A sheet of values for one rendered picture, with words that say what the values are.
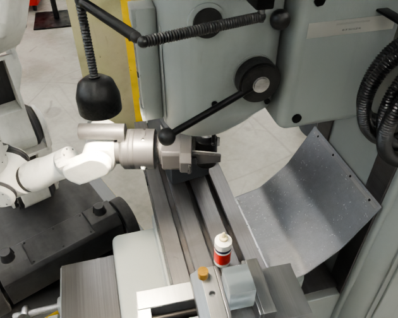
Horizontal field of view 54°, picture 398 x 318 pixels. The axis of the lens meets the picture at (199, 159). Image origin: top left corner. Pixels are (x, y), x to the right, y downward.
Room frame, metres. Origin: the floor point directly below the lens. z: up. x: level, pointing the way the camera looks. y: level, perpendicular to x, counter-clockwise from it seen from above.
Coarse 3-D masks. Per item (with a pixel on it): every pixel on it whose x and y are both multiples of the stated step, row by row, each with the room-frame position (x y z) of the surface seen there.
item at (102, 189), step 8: (96, 184) 1.39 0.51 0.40; (104, 184) 1.39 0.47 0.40; (104, 192) 1.33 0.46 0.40; (112, 192) 1.33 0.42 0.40; (104, 200) 1.28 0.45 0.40; (104, 256) 0.96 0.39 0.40; (48, 288) 0.82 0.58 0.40; (56, 288) 0.82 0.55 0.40; (8, 296) 0.78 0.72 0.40; (32, 296) 0.78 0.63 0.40; (40, 296) 0.78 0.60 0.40; (48, 296) 0.78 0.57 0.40; (56, 296) 0.78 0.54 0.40; (16, 304) 0.75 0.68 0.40; (24, 304) 0.75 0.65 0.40; (32, 304) 0.75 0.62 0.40; (40, 304) 0.75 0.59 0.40; (48, 304) 0.75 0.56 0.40; (56, 312) 0.72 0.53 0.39
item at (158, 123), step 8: (152, 120) 0.96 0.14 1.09; (160, 120) 0.89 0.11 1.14; (152, 128) 0.97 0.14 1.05; (160, 128) 0.89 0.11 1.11; (192, 144) 0.85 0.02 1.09; (192, 168) 0.85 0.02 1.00; (200, 168) 0.86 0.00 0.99; (208, 168) 0.87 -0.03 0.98; (168, 176) 0.85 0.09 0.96; (176, 176) 0.83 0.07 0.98; (184, 176) 0.84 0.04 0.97; (192, 176) 0.85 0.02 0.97; (200, 176) 0.86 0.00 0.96
